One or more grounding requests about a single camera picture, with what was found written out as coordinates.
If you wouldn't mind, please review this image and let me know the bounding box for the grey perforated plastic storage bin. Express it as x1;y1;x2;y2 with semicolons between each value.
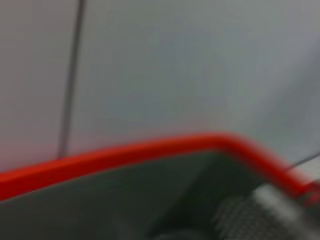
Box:
0;149;320;240

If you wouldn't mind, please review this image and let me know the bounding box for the orange bin handle clip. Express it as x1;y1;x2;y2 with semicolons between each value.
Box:
0;131;320;204

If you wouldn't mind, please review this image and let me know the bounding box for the thin grey background cable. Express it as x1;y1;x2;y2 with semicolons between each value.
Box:
58;0;86;159

